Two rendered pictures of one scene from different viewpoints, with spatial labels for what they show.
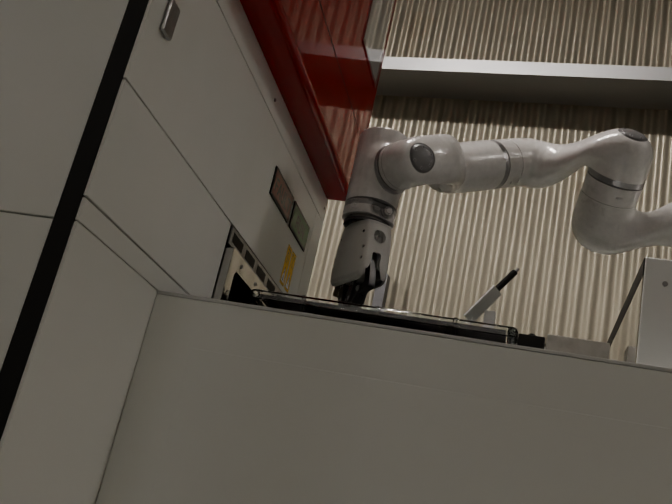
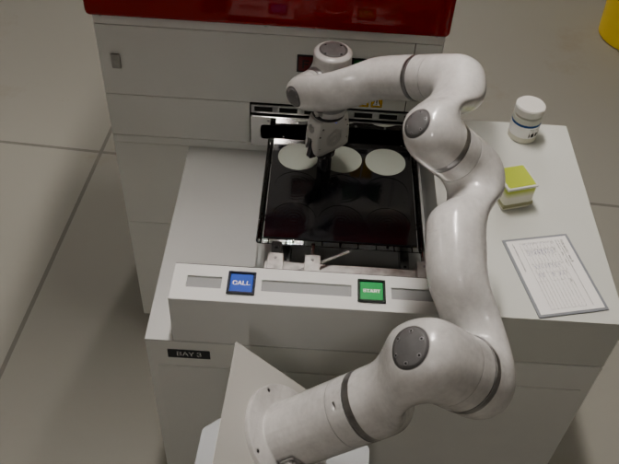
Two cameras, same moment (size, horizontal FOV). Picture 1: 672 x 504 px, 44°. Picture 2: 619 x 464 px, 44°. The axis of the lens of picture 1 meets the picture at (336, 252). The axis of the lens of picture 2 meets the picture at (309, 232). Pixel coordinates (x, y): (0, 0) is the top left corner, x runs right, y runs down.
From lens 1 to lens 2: 227 cm
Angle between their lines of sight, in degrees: 94
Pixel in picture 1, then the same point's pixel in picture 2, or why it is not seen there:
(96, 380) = (165, 179)
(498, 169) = (397, 94)
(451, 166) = (313, 105)
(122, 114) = (112, 104)
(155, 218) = (166, 124)
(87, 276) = (133, 154)
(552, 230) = not seen: outside the picture
